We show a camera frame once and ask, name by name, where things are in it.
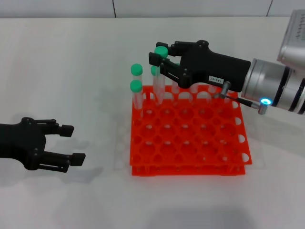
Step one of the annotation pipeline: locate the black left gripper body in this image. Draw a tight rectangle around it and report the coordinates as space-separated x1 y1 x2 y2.
0 117 46 171

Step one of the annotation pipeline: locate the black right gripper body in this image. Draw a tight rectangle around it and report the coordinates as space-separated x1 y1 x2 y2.
179 40 252 93

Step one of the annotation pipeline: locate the orange test tube rack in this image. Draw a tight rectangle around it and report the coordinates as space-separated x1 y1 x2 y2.
129 84 253 177

